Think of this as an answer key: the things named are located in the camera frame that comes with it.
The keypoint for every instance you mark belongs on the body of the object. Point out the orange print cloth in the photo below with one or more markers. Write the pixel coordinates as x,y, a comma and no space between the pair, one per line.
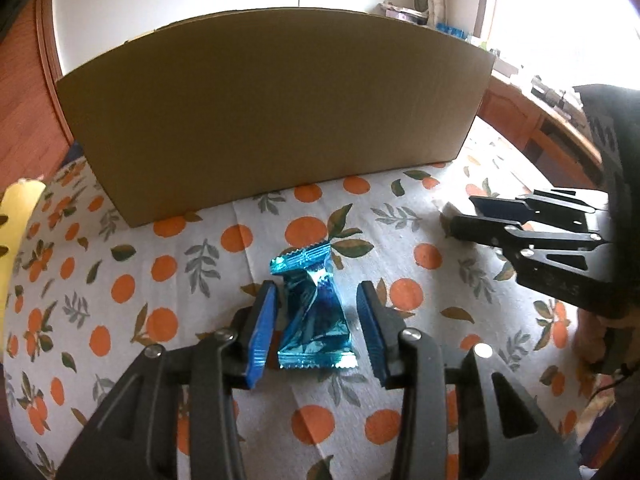
200,270

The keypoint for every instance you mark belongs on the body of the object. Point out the person's right hand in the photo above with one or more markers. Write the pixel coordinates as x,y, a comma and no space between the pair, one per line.
590,342

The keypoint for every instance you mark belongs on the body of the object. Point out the brown cardboard box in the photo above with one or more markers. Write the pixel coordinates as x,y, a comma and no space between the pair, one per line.
280,110

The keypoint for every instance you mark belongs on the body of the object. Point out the long wooden cabinet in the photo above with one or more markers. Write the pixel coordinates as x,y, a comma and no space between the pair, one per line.
520,120

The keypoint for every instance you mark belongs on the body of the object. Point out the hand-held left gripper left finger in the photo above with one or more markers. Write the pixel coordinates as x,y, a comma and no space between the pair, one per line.
262,335

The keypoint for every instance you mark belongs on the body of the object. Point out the yellow plush pillow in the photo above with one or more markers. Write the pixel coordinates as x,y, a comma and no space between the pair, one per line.
17,220

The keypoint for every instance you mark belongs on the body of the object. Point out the reddish wooden wardrobe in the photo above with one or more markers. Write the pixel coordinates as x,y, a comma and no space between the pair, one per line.
35,100

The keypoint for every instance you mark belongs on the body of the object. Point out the round hand fan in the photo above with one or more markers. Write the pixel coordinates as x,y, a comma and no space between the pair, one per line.
421,0

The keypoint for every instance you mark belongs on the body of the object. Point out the blue foil snack packet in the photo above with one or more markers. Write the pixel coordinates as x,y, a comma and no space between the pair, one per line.
317,310

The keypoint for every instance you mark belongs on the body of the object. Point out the row of blue bottles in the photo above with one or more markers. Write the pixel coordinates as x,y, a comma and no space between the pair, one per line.
450,30

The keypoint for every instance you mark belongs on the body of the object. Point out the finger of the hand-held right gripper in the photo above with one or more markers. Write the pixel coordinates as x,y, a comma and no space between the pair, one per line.
550,260
505,207

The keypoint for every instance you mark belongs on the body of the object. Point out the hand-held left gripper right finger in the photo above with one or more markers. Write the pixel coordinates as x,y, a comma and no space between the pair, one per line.
372,335

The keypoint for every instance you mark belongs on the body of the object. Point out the stack of boxes and papers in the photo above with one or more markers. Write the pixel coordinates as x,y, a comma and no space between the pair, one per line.
400,12

